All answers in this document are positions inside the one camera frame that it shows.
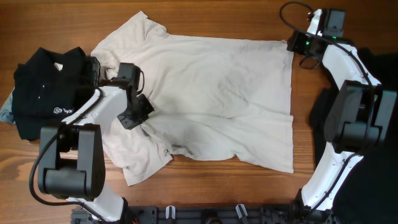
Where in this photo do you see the beige t-shirt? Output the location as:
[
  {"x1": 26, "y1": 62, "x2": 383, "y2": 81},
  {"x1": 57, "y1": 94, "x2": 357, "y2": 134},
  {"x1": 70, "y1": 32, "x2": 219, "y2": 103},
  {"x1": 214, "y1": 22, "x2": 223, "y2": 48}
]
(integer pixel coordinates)
[{"x1": 91, "y1": 12, "x2": 294, "y2": 185}]

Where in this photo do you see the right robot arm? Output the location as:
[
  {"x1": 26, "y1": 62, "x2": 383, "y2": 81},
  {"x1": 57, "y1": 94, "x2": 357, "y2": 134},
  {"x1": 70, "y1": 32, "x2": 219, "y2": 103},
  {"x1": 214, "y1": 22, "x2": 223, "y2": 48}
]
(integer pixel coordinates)
[{"x1": 284, "y1": 8, "x2": 397, "y2": 223}]

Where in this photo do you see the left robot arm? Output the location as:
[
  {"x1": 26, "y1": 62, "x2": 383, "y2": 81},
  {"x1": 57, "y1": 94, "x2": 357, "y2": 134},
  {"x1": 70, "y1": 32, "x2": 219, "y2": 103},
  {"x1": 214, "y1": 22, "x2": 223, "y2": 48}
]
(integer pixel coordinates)
[{"x1": 29, "y1": 63, "x2": 154, "y2": 223}]

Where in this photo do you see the black clothes pile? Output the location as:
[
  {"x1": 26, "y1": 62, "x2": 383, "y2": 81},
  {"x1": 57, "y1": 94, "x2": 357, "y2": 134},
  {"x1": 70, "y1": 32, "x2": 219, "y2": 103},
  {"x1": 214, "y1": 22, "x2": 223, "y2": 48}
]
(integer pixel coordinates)
[{"x1": 309, "y1": 48, "x2": 397, "y2": 224}]

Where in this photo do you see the black folded polo shirt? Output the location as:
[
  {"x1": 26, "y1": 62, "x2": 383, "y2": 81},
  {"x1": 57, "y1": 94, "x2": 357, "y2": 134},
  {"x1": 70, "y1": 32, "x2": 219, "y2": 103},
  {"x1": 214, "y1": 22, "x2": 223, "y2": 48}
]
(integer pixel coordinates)
[{"x1": 12, "y1": 47, "x2": 98, "y2": 141}]

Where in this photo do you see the light blue folded garment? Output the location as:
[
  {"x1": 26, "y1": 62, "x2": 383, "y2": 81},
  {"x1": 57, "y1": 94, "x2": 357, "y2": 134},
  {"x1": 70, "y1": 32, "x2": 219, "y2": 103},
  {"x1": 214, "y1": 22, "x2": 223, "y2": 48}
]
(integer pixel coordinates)
[{"x1": 0, "y1": 92, "x2": 15, "y2": 124}]

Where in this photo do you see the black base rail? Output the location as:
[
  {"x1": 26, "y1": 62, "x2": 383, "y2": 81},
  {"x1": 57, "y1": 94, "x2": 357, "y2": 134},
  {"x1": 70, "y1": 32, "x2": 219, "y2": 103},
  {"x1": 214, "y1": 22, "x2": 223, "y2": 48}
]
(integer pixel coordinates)
[{"x1": 70, "y1": 203, "x2": 312, "y2": 224}]

